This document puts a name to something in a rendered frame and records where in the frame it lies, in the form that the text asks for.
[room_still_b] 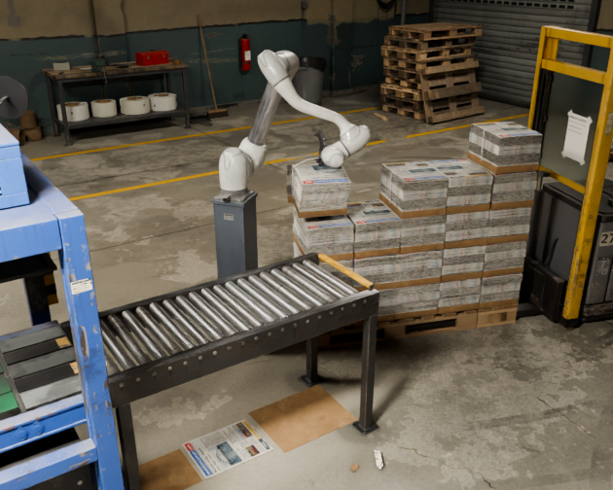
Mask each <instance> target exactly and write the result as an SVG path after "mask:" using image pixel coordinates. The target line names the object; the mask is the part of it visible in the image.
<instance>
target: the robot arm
mask: <svg viewBox="0 0 613 490"><path fill-rule="evenodd" d="M258 63H259V66H260V69H261V71H262V72H263V74H264V75H265V77H266V78H267V80H268V83H267V86H266V89H265V92H264V94H263V97H262V100H261V103H260V106H259V108H258V111H257V114H256V117H255V120H254V122H253V124H252V127H251V130H250V133H249V136H248V137H246V138H244V139H243V140H242V142H241V144H240V146H239V147H238V148H228V149H226V150H225V151H224V152H223V153H222V154H221V157H220V160H219V178H220V185H221V192H220V193H219V194H217V195H215V196H214V199H216V200H223V201H224V202H228V201H235V202H240V203H241V202H244V200H245V199H247V198H248V197H249V196H250V195H252V194H254V193H255V192H254V191H251V190H248V187H247V183H248V180H249V178H250V176H252V175H253V174H255V173H257V172H258V171H259V170H260V169H261V168H262V167H263V166H264V165H265V162H266V158H267V156H266V153H267V146H266V143H265V141H266V139H267V136H268V133H269V131H270V126H271V123H272V121H273V118H274V115H275V113H276V110H277V107H278V105H279V102H280V99H281V97H283V98H284V99H285V100H286V101H287V102H288V103H289V104H290V105H291V106H292V107H294V108H295V109H297V110H298V111H300V112H303V113H305V114H309V115H312V116H315V117H317V118H320V119H324V120H327V121H330V122H332V123H335V124H336V125H337V126H338V127H339V128H340V131H341V134H340V137H341V140H340V141H338V142H337V143H335V144H333V145H331V146H330V145H326V143H325V141H326V138H325V136H324V133H323V131H322V130H318V132H317V133H314V135H315V136H317V137H318V139H319V147H320V148H319V150H318V154H319V158H316V159H315V160H317V162H316V163H318V166H323V164H324V163H325V164H327V165H328V166H330V167H334V168H337V167H340V166H342V165H343V163H344V161H345V160H346V159H347V158H349V157H350V156H352V155H354V154H356V153H357V152H359V151H360V150H361V149H363V148H364V147H365V146H366V145H367V144H368V143H369V141H370V140H371V137H372V133H371V130H370V129H369V128H368V127H367V126H365V125H359V126H356V124H352V123H350V122H349V121H348V120H347V119H346V118H345V117H343V116H342V115H340V114H338V113H336V112H334V111H331V110H328V109H326V108H323V107H320V106H317V105H315V104H312V103H309V102H307V101H305V100H303V99H302V98H301V97H300V96H299V95H298V94H297V92H296V90H295V88H294V86H293V84H292V79H293V77H294V76H295V74H296V72H297V71H298V69H299V66H300V61H299V59H298V57H297V56H296V55H295V54H294V53H292V52H289V51H280V52H272V51H270V50H264V51H263V52H262V53H260V54H259V55H258Z"/></svg>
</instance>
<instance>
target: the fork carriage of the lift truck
mask: <svg viewBox="0 0 613 490"><path fill-rule="evenodd" d="M522 274H523V280H522V282H521V288H520V292H521V296H522V297H523V298H524V299H525V300H527V301H528V302H533V303H534V304H535V305H536V306H537V307H538V308H539V312H541V313H542V314H543V315H544V316H545V317H546V318H548V319H549V320H550V321H551V322H552V321H555V320H556V321H557V320H558V316H559V307H560V301H561V296H562V290H563V285H564V280H562V279H561V278H560V277H558V276H557V275H556V274H554V272H553V271H551V270H550V269H549V268H547V267H546V266H544V265H543V264H542V263H540V262H539V261H537V260H536V259H535V258H533V257H532V256H531V255H529V254H528V253H525V258H524V264H523V272H522Z"/></svg>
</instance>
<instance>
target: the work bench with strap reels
mask: <svg viewBox="0 0 613 490"><path fill-rule="evenodd" d="M149 51H150V52H137V53H136V55H135V57H136V61H131V62H119V64H124V65H131V66H129V67H128V68H117V67H118V66H123V65H117V66H106V65H105V66H106V72H105V76H106V79H110V78H120V77H130V76H140V75H151V74H160V73H165V75H166V87H167V92H162V93H153V94H149V95H148V97H146V96H139V95H138V96H128V97H123V98H121V99H120V106H121V109H117V105H116V100H114V99H98V100H93V101H92V102H91V110H92V112H89V106H88V103H87V102H65V101H64V95H63V88H62V83H69V82H79V81H89V80H99V79H105V77H104V72H95V73H93V72H91V71H90V69H91V65H85V66H72V67H70V70H54V69H53V68H50V69H42V72H43V73H45V78H46V84H47V90H48V96H49V102H50V108H51V114H52V121H53V127H54V135H53V136H54V137H56V136H61V135H59V134H58V128H57V125H58V124H59V125H60V126H61V127H63V128H64V133H65V140H66V144H65V146H66V147H67V146H73V145H72V144H71V140H70V134H69V129H73V128H81V127H88V126H96V125H103V124H110V123H124V122H132V121H139V120H147V119H154V118H161V117H169V121H176V120H175V119H174V118H173V116H176V115H184V114H185V119H186V127H184V128H187V129H188V128H192V127H191V124H190V111H189V97H188V84H187V70H186V67H189V65H188V64H186V63H183V62H181V64H173V59H169V58H168V52H167V51H165V50H159V51H156V50H149ZM181 71H182V80H183V92H184V106H185V108H182V107H180V106H178V105H177V97H176V94H174V93H171V82H170V73H171V72H181ZM60 72H64V73H63V74H62V75H58V73H60ZM51 79H52V80H53V81H55V82H57V88H58V95H59V102H60V104H58V105H56V108H57V113H58V116H56V115H55V109H54V98H53V92H52V85H51Z"/></svg>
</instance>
